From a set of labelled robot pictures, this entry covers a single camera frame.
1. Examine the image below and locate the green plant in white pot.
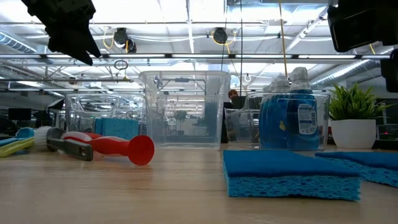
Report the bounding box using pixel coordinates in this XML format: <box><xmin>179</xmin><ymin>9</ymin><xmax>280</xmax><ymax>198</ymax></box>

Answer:
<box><xmin>328</xmin><ymin>82</ymin><xmax>394</xmax><ymax>149</ymax></box>

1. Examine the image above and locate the small clear handled bin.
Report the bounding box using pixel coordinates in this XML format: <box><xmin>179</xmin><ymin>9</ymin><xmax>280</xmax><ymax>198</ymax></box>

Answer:
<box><xmin>224</xmin><ymin>91</ymin><xmax>331</xmax><ymax>151</ymax></box>
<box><xmin>64</xmin><ymin>92</ymin><xmax>147</xmax><ymax>141</ymax></box>

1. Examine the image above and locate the silver ceiling duct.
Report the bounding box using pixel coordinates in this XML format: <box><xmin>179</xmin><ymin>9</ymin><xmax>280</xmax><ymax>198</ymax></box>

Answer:
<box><xmin>306</xmin><ymin>46</ymin><xmax>398</xmax><ymax>91</ymax></box>

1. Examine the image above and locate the blue scrub brush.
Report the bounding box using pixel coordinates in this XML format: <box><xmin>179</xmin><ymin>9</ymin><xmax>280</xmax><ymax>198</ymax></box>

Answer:
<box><xmin>0</xmin><ymin>127</ymin><xmax>35</xmax><ymax>147</ymax></box>

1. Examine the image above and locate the yellow-green scrub brush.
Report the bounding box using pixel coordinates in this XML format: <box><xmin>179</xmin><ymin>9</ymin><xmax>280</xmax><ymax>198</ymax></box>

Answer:
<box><xmin>0</xmin><ymin>136</ymin><xmax>35</xmax><ymax>158</ymax></box>

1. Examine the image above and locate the yellow hanging cable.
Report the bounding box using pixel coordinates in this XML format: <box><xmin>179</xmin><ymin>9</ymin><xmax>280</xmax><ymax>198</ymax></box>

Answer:
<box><xmin>278</xmin><ymin>0</ymin><xmax>290</xmax><ymax>78</ymax></box>

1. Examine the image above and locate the black monitor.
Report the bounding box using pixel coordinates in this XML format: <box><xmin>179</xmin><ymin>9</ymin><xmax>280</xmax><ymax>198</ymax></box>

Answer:
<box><xmin>7</xmin><ymin>107</ymin><xmax>32</xmax><ymax>122</ymax></box>

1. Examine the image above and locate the black ceiling cable reel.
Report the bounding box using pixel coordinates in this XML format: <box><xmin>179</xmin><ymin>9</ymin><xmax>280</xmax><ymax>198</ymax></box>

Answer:
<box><xmin>211</xmin><ymin>27</ymin><xmax>229</xmax><ymax>45</ymax></box>
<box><xmin>112</xmin><ymin>27</ymin><xmax>137</xmax><ymax>54</ymax></box>

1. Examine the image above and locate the person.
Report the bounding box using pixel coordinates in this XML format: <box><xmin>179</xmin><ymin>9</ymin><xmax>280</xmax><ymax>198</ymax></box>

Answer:
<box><xmin>227</xmin><ymin>89</ymin><xmax>247</xmax><ymax>110</ymax></box>

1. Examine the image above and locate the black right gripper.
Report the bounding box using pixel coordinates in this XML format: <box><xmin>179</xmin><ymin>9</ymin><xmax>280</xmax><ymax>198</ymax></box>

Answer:
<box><xmin>326</xmin><ymin>0</ymin><xmax>398</xmax><ymax>93</ymax></box>

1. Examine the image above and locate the large clear plastic bin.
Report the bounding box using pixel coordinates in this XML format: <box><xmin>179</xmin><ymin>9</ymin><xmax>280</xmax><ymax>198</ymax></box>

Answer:
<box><xmin>138</xmin><ymin>70</ymin><xmax>231</xmax><ymax>150</ymax></box>

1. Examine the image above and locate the thin black hanging cable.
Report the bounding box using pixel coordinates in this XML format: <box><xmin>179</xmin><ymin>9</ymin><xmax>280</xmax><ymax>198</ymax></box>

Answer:
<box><xmin>239</xmin><ymin>0</ymin><xmax>244</xmax><ymax>97</ymax></box>

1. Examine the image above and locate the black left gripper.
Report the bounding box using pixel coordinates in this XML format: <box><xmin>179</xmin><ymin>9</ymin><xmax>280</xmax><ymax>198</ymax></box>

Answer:
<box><xmin>21</xmin><ymin>0</ymin><xmax>103</xmax><ymax>67</ymax></box>

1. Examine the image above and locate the grey handle dish brush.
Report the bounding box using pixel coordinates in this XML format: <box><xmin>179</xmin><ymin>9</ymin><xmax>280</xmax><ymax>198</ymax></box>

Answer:
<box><xmin>33</xmin><ymin>125</ymin><xmax>95</xmax><ymax>162</ymax></box>

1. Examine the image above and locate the red white dish brush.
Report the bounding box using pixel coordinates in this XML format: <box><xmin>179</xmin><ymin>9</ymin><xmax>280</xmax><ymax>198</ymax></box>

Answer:
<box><xmin>60</xmin><ymin>131</ymin><xmax>155</xmax><ymax>166</ymax></box>

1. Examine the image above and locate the blue sponge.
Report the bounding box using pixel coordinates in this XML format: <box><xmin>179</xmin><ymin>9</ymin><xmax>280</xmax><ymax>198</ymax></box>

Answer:
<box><xmin>94</xmin><ymin>117</ymin><xmax>140</xmax><ymax>141</ymax></box>
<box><xmin>314</xmin><ymin>151</ymin><xmax>398</xmax><ymax>189</ymax></box>
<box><xmin>222</xmin><ymin>149</ymin><xmax>362</xmax><ymax>202</ymax></box>

